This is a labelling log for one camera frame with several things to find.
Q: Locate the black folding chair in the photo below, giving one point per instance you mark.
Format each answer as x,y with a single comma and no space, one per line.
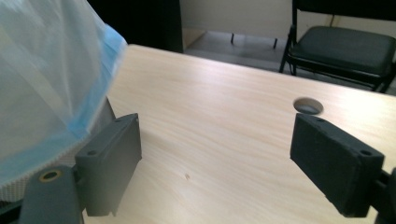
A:
342,46

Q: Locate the low metal bar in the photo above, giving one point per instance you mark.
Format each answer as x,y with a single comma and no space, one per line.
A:
253,39

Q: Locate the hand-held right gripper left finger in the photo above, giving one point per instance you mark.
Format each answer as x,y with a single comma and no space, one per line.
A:
109,168

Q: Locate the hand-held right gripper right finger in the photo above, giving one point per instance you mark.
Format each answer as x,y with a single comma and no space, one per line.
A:
333,168

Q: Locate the black curtain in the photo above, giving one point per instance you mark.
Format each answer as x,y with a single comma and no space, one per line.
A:
140,21

